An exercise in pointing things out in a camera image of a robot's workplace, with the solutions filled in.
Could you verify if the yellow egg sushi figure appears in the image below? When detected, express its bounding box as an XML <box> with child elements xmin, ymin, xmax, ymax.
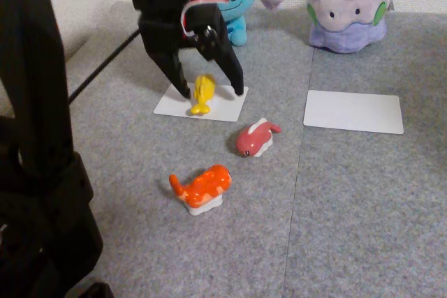
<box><xmin>190</xmin><ymin>73</ymin><xmax>218</xmax><ymax>116</ymax></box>

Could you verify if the orange shrimp sushi figure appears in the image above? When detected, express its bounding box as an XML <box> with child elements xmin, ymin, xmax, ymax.
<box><xmin>168</xmin><ymin>164</ymin><xmax>233</xmax><ymax>216</ymax></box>

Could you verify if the red tuna sushi figure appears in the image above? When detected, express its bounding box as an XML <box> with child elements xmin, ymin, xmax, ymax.
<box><xmin>235</xmin><ymin>117</ymin><xmax>283</xmax><ymax>158</ymax></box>

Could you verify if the purple Goomy plush toy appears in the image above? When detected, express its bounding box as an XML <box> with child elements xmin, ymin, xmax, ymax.
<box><xmin>302</xmin><ymin>0</ymin><xmax>395</xmax><ymax>54</ymax></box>

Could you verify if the white rectangular card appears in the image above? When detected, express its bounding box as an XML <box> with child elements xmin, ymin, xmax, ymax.
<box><xmin>302</xmin><ymin>89</ymin><xmax>405</xmax><ymax>135</ymax></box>
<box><xmin>153</xmin><ymin>82</ymin><xmax>249</xmax><ymax>123</ymax></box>

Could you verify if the grey carpet tile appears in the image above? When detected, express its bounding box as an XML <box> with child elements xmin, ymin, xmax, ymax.
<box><xmin>64</xmin><ymin>0</ymin><xmax>316</xmax><ymax>298</ymax></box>
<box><xmin>281</xmin><ymin>10</ymin><xmax>447</xmax><ymax>298</ymax></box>

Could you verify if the black cable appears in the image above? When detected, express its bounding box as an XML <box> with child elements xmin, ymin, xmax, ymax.
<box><xmin>68</xmin><ymin>29</ymin><xmax>141</xmax><ymax>103</ymax></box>

